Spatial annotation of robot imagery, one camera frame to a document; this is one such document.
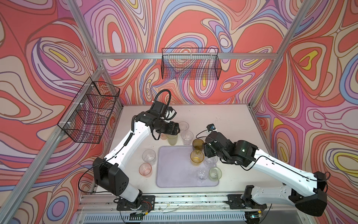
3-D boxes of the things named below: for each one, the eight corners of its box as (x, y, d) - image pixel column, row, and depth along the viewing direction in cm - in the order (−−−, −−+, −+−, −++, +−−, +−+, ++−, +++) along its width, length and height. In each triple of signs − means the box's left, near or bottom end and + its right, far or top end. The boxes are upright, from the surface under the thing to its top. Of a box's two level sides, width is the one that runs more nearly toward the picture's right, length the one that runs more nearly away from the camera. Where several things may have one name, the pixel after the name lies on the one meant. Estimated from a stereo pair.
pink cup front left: (140, 177, 84) (137, 173, 78) (142, 167, 88) (140, 162, 82) (152, 177, 84) (150, 173, 78) (153, 167, 88) (151, 162, 82)
